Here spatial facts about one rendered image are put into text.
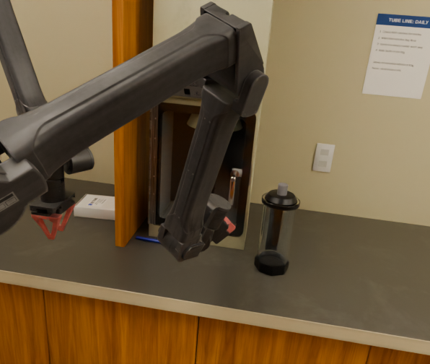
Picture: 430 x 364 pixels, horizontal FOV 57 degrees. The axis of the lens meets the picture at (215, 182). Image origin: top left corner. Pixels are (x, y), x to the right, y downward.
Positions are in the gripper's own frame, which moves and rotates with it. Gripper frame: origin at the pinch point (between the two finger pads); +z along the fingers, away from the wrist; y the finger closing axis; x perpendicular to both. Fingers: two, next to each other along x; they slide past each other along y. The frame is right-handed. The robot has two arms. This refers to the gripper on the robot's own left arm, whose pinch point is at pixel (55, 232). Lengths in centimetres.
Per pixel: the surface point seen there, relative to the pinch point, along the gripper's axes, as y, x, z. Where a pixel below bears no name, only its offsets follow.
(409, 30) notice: 75, -93, -54
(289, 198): 22, -57, -8
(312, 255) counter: 35, -68, 16
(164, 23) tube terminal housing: 33, -17, -50
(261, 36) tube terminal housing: 32, -44, -49
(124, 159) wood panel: 23.9, -8.8, -12.4
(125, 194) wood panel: 24.8, -8.8, -1.1
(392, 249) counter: 47, -97, 17
